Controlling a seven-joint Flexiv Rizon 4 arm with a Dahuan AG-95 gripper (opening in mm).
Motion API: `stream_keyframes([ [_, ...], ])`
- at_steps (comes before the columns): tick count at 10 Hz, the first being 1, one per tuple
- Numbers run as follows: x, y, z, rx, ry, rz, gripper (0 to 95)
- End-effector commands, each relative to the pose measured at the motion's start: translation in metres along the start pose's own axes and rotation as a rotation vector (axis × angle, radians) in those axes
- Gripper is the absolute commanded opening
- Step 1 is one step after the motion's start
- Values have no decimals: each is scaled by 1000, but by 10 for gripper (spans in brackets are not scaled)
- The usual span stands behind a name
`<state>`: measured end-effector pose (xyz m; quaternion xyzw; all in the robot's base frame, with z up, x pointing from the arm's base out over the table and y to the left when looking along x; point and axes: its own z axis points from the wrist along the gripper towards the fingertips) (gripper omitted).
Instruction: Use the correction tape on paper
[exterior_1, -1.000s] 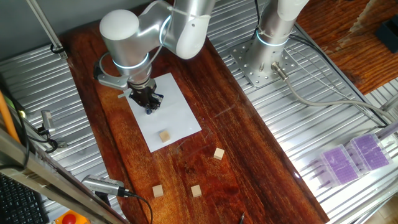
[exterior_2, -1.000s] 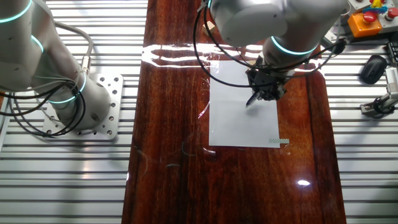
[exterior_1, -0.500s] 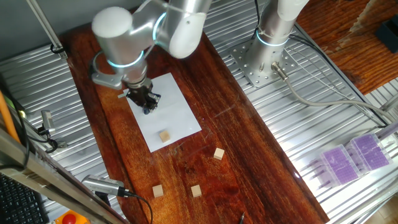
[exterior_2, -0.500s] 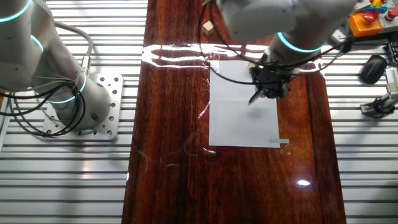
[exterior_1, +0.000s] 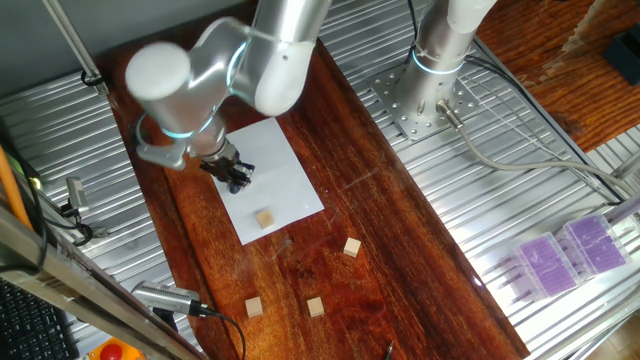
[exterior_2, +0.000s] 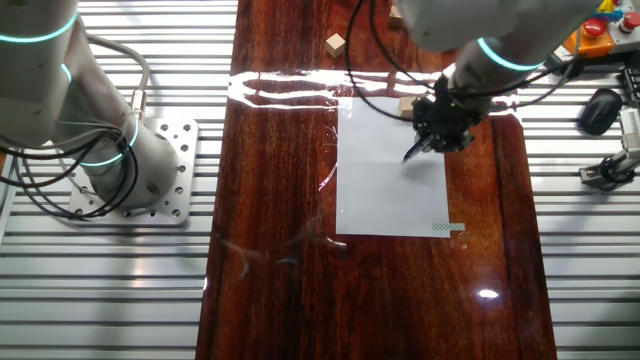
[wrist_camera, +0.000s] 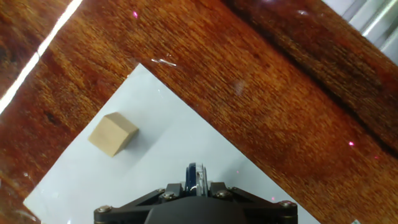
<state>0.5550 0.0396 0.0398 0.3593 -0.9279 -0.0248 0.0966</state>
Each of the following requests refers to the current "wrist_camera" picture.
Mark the glossy brown wooden board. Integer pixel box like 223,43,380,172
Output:
0,0,398,224

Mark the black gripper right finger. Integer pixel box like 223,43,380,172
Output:
206,182,299,224

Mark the white paper sheet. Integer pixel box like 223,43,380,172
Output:
23,63,321,224

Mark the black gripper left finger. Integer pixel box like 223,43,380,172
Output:
93,182,187,224

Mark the small wooden cube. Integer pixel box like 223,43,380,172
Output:
88,111,140,158

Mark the blue transparent correction tape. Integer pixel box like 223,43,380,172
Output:
183,162,209,198

